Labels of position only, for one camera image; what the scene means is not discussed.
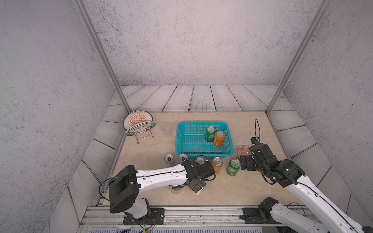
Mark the gold green can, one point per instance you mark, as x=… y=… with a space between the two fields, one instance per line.
x=175 y=189

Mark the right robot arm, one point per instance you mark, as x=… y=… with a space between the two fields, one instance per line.
x=291 y=177

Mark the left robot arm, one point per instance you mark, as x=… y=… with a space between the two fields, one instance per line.
x=129 y=183

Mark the white Monster can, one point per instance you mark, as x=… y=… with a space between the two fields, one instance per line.
x=182 y=158
x=170 y=160

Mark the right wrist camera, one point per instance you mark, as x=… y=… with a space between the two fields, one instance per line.
x=261 y=152

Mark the wire plate stand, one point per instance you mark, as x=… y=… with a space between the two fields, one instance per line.
x=141 y=130

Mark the orange fanta can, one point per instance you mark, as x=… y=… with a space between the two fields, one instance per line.
x=218 y=138
x=201 y=159

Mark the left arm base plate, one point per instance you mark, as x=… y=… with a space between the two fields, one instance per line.
x=154 y=217

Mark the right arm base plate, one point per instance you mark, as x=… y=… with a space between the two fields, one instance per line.
x=256 y=216

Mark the decorated plate on stand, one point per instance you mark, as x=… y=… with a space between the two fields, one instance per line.
x=135 y=118

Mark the teal plastic basket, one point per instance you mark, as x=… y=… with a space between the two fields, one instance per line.
x=190 y=139

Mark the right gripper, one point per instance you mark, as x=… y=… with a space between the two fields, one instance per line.
x=248 y=159

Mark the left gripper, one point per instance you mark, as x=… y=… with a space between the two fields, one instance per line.
x=200 y=187

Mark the aluminium mounting rail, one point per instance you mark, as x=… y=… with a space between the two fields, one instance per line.
x=179 y=219

